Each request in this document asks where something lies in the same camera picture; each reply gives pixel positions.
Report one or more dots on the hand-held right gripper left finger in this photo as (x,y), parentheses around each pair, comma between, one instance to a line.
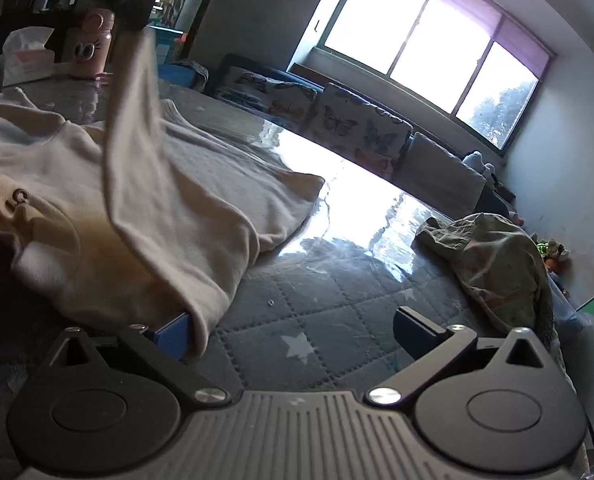
(173,336)

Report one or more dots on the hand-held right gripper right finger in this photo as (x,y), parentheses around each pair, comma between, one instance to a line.
(413,332)

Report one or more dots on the cream sweatshirt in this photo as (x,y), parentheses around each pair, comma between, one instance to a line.
(197,180)

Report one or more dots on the pink cartoon water bottle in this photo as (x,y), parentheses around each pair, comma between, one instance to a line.
(89,45)

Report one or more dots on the blue box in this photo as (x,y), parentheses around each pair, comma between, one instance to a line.
(169,42)

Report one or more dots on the olive green garment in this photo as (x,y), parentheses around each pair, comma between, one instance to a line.
(497,265)

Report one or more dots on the white tissue box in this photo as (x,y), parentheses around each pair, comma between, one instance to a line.
(24,57)

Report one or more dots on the dark sofa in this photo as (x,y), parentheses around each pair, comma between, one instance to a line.
(257,67)

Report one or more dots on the grey sofa cushion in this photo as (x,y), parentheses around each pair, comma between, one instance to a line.
(444,175)

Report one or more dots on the small stuffed toy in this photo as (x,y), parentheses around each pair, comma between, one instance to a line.
(553,251)

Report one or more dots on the butterfly print sofa cushion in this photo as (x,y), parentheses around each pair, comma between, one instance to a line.
(267,92)
(359,127)

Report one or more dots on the window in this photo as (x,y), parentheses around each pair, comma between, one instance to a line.
(424,45)

